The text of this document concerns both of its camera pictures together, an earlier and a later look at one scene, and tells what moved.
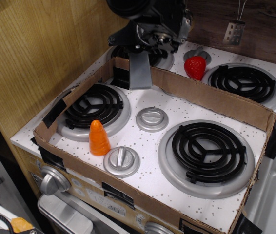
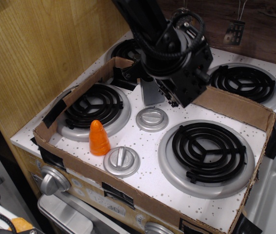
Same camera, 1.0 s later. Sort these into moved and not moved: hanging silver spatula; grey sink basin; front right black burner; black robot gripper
Moved: black robot gripper
Not moved: front right black burner; hanging silver spatula; grey sink basin
